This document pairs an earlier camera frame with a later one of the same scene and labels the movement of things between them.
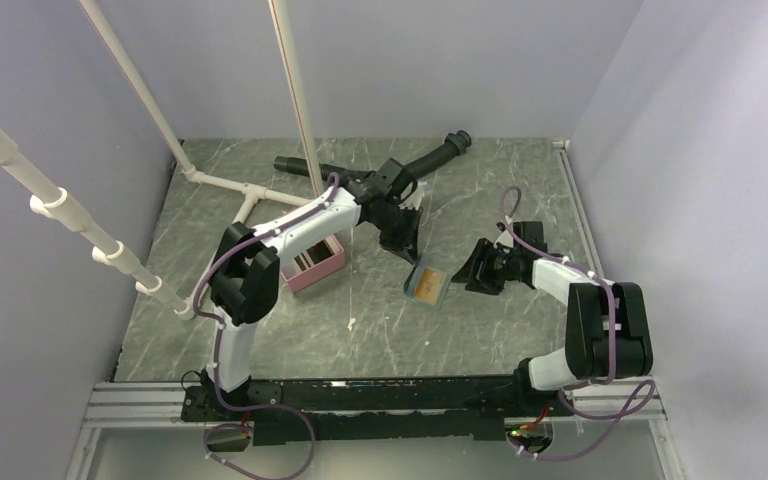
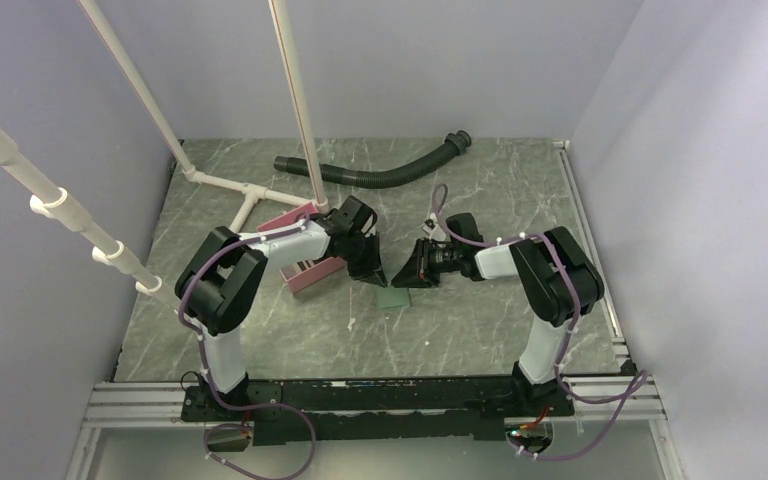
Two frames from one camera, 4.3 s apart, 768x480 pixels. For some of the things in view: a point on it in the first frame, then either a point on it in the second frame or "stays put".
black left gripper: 407,242 -> 373,269
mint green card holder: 428,283 -> 391,297
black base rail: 380,408 stays put
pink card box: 314,262 stays put
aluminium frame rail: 130,403 stays put
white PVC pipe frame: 251,193 stays put
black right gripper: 481,282 -> 416,272
